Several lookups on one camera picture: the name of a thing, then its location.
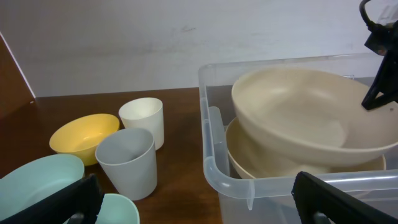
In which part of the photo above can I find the clear plastic storage container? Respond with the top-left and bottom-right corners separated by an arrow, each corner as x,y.
198,54 -> 397,223

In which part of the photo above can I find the mint green cup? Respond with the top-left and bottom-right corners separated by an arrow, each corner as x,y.
96,194 -> 140,224

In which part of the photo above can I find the cream large bowl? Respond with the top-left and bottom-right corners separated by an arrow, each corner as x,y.
226,118 -> 386,179

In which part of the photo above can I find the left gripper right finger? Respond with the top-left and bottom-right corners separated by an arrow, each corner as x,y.
291,171 -> 397,224

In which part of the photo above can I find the right black cable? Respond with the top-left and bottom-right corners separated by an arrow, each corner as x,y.
359,0 -> 379,30

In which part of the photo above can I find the cream white cup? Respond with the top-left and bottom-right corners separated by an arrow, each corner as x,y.
119,97 -> 164,150

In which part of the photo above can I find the yellow small bowl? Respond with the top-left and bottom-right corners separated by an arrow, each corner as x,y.
49,113 -> 120,166

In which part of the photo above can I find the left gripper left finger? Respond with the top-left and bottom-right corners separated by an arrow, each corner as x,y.
1,174 -> 104,224

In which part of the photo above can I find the grey cup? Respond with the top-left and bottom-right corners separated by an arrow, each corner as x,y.
95,128 -> 157,201

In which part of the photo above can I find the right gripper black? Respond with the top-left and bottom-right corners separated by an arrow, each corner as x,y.
361,21 -> 397,110

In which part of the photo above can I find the mint green small bowl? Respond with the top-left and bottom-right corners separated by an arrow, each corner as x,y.
1,154 -> 85,220

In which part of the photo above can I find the beige large bowl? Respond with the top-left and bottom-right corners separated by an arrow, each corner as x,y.
231,68 -> 397,167

